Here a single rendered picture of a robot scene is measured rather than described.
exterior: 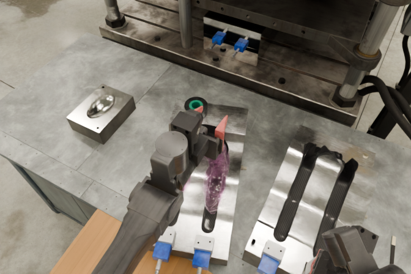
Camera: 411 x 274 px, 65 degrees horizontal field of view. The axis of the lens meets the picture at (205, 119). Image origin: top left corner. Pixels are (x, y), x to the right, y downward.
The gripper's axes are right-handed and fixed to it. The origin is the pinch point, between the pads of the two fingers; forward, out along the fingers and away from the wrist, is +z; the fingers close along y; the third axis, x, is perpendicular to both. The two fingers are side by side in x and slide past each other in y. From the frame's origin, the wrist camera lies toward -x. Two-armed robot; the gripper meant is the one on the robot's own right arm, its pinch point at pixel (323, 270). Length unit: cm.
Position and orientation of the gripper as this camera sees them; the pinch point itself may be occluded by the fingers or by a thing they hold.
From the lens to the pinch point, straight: 88.8
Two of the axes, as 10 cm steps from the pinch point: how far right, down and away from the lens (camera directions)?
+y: -8.7, -4.7, 1.3
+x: -4.9, 8.3, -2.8
